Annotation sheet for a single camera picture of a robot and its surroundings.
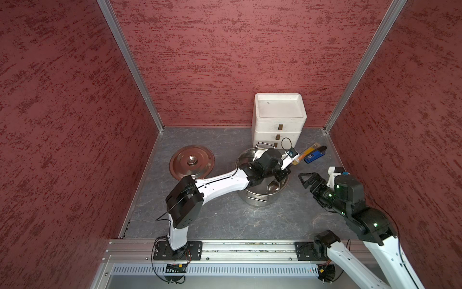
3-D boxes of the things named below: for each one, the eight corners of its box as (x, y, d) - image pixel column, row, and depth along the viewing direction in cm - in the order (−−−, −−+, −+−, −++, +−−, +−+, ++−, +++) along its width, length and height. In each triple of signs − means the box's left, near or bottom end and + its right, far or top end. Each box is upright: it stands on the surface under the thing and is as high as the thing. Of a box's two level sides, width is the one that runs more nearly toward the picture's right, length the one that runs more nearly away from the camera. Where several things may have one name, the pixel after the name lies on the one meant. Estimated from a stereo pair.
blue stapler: (308, 165, 104) (311, 162, 101) (303, 160, 107) (305, 157, 104) (327, 152, 111) (329, 149, 108) (321, 148, 113) (324, 144, 110)
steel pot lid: (167, 179, 98) (166, 176, 95) (176, 148, 112) (175, 145, 109) (212, 179, 98) (212, 176, 95) (215, 148, 112) (215, 145, 110)
